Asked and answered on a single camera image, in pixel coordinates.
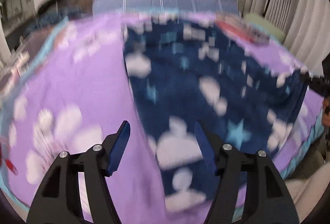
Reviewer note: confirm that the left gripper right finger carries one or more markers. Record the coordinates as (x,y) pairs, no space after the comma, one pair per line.
(267,198)

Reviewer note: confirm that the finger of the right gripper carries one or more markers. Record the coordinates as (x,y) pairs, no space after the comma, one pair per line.
(318,84)

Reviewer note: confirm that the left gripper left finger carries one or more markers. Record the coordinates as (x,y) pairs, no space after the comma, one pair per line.
(57,199)

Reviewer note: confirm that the navy fleece star pajama top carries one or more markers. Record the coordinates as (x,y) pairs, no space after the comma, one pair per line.
(181,72)

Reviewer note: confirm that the red brush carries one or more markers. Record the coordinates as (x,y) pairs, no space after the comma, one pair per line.
(11,167)

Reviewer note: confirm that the green pillow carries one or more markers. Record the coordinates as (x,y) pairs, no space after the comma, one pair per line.
(265,26)

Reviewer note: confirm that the coral folded garment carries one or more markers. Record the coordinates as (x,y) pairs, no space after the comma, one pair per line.
(236,28)

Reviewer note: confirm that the purple floral bed sheet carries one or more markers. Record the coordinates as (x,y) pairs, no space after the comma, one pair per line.
(76,92)

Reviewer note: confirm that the dark patterned quilt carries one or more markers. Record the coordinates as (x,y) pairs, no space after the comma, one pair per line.
(31,38)

